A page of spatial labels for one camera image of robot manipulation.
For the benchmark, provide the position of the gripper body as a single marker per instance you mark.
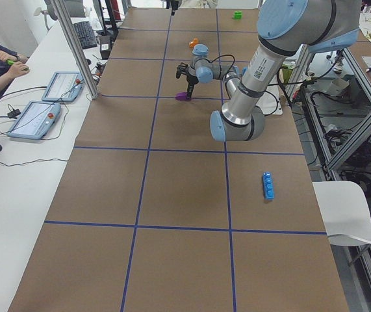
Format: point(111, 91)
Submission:
point(190, 78)

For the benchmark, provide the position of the purple trapezoid block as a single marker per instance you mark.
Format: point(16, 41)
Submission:
point(183, 96)

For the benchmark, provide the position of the orange trapezoid block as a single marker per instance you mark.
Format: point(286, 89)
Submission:
point(193, 42)

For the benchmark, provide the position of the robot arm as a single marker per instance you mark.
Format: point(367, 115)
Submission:
point(283, 26)

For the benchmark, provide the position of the green block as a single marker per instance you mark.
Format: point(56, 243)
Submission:
point(237, 15)

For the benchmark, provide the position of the black keyboard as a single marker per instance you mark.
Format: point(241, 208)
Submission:
point(85, 34)

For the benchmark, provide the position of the far teach pendant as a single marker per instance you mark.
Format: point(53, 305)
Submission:
point(63, 86)

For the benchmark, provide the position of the teach pendant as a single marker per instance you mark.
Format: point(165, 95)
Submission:
point(35, 121)
point(63, 86)

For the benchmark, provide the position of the long blue studded block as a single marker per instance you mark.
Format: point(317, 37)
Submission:
point(268, 186)

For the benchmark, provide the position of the near teach pendant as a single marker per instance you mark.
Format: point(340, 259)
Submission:
point(35, 121)

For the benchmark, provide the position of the white chair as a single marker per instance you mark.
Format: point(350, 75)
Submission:
point(345, 212)

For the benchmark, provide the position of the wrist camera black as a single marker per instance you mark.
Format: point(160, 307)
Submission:
point(182, 69)

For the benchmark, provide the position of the aluminium frame post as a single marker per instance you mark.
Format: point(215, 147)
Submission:
point(66, 24)

